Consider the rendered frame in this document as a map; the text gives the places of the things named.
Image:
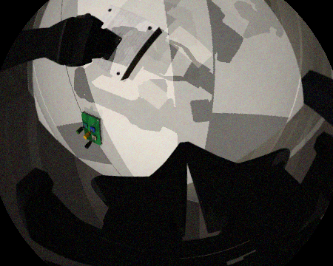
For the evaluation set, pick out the green circuit board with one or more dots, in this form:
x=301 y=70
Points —
x=91 y=129

